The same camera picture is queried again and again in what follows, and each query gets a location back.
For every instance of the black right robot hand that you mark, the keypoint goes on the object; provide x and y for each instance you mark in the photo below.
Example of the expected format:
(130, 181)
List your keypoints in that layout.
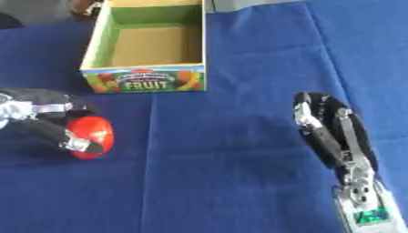
(328, 121)

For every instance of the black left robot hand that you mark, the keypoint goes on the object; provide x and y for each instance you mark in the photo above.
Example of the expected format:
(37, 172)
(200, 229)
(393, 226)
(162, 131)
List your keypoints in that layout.
(37, 101)

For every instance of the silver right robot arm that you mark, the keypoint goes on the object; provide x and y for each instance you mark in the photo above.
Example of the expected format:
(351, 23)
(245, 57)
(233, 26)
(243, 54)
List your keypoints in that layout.
(369, 209)

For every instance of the cardboard box with green inside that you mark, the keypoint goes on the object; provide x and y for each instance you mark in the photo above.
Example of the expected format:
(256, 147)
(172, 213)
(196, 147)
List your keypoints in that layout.
(151, 45)

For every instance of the red toy tomato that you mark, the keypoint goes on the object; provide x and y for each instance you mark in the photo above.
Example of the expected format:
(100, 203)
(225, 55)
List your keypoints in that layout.
(94, 133)

